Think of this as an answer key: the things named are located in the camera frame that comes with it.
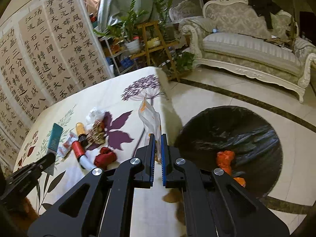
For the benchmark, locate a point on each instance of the brown cardboard pieces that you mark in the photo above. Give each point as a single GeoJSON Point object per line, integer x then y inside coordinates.
{"type": "Point", "coordinates": [279, 41]}

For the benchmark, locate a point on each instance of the black trash bag bin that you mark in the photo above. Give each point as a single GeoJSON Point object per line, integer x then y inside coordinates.
{"type": "Point", "coordinates": [222, 130]}

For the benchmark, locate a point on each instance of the yellow bowl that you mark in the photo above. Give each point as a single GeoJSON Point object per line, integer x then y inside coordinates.
{"type": "Point", "coordinates": [154, 42]}

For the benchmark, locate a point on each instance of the tall green potted plant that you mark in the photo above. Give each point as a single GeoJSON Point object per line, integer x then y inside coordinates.
{"type": "Point", "coordinates": [160, 7]}

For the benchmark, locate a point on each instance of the crumpled white tissue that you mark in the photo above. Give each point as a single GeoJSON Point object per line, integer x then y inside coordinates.
{"type": "Point", "coordinates": [96, 114]}

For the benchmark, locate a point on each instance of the teal paper box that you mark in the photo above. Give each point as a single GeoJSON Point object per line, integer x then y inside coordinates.
{"type": "Point", "coordinates": [55, 138]}

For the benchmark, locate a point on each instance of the black garment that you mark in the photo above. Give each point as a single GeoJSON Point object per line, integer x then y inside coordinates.
{"type": "Point", "coordinates": [263, 5]}

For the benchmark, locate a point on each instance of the floral cream tablecloth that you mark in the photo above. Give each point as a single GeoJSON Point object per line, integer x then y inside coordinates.
{"type": "Point", "coordinates": [116, 98]}

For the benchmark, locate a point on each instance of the yellow thread spool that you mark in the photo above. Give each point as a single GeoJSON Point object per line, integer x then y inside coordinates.
{"type": "Point", "coordinates": [80, 129]}

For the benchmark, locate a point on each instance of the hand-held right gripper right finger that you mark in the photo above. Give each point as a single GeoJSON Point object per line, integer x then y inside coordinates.
{"type": "Point", "coordinates": [164, 163]}

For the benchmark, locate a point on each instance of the white orange plastic bag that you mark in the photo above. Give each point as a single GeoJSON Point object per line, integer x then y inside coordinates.
{"type": "Point", "coordinates": [148, 121]}

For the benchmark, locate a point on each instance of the wooden plant stand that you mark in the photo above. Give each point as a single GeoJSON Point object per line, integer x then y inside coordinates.
{"type": "Point", "coordinates": [148, 51]}

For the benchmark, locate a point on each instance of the grey curtain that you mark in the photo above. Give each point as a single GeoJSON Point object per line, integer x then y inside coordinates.
{"type": "Point", "coordinates": [111, 2]}

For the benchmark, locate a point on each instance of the blue crate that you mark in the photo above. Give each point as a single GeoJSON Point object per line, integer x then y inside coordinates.
{"type": "Point", "coordinates": [126, 62]}

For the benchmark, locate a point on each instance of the potted plant in white pot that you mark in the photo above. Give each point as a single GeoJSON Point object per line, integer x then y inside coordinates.
{"type": "Point", "coordinates": [130, 29]}

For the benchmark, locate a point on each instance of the brown patterned wrapper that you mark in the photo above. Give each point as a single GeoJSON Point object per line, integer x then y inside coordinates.
{"type": "Point", "coordinates": [97, 134]}

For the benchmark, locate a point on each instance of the ornate cream armchair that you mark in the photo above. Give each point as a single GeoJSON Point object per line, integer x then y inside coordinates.
{"type": "Point", "coordinates": [185, 8]}

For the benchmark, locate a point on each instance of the white metal rack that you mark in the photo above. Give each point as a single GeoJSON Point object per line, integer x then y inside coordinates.
{"type": "Point", "coordinates": [112, 59]}

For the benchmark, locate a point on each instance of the ornate cream sofa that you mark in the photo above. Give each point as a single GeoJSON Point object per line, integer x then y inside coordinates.
{"type": "Point", "coordinates": [246, 49]}

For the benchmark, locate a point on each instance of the small leafy floor plant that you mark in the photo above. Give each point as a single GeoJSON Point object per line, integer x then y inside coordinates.
{"type": "Point", "coordinates": [184, 60]}

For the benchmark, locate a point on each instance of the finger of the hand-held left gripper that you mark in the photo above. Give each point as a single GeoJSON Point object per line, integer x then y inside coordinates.
{"type": "Point", "coordinates": [37, 164]}

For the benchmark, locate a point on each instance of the calligraphy folding screen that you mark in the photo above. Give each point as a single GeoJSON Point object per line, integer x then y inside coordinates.
{"type": "Point", "coordinates": [49, 42]}

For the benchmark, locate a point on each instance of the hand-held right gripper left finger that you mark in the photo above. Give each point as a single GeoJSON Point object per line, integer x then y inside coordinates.
{"type": "Point", "coordinates": [151, 158]}

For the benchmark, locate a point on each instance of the red bag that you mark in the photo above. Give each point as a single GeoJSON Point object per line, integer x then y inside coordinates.
{"type": "Point", "coordinates": [105, 159]}

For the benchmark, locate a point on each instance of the red white snack packet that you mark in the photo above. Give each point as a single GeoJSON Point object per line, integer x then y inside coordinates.
{"type": "Point", "coordinates": [65, 148]}

